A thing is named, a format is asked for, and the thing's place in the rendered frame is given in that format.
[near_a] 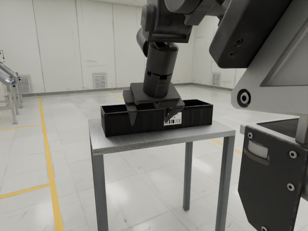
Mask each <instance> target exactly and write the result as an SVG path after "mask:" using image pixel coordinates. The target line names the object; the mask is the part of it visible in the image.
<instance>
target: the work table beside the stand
mask: <svg viewBox="0 0 308 231"><path fill-rule="evenodd" d="M88 127H89V138H90V149H91V160H92V170H93V185H94V196H95V207H96V217H97V228H98V231H109V228H108V215H107V202H106V188H105V170H104V156H103V155H104V154H111V153H117V152H124V151H130V150H136V149H145V148H152V147H158V146H165V145H172V144H178V143H186V146H185V168H184V189H183V209H184V210H185V211H186V210H189V208H190V191H191V173H192V156H193V141H200V140H206V139H213V138H222V137H224V141H223V151H222V161H221V170H220V184H219V194H218V204H217V214H216V224H215V231H225V226H226V215H227V206H228V198H229V190H230V181H231V169H232V161H233V152H234V144H235V135H236V130H235V129H233V128H230V127H228V126H226V125H224V124H221V123H219V122H217V121H215V120H212V124H211V125H205V126H194V127H186V128H178V129H170V130H162V131H155V132H144V133H136V134H128V135H120V136H112V137H105V134H104V131H103V128H102V124H101V118H98V119H88Z"/></svg>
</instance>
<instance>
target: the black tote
mask: <svg viewBox="0 0 308 231"><path fill-rule="evenodd" d="M183 102H184V104H185V105H184V108H183V110H181V111H180V112H179V113H177V114H176V115H174V116H173V117H172V118H171V119H170V120H169V121H167V122H166V123H165V121H164V111H165V109H164V108H162V109H157V108H155V106H154V104H153V102H151V103H138V105H136V104H135V105H136V108H137V115H136V119H135V122H134V125H133V126H132V125H131V121H130V116H129V114H128V112H127V108H126V104H116V105H103V106H100V110H101V124H102V128H103V131H104V134H105V137H112V136H120V135H128V134H136V133H144V132H155V131H162V130H170V129H178V128H186V127H197V126H205V125H212V117H213V106H214V105H213V104H210V103H207V102H204V101H201V100H199V99H187V100H183Z"/></svg>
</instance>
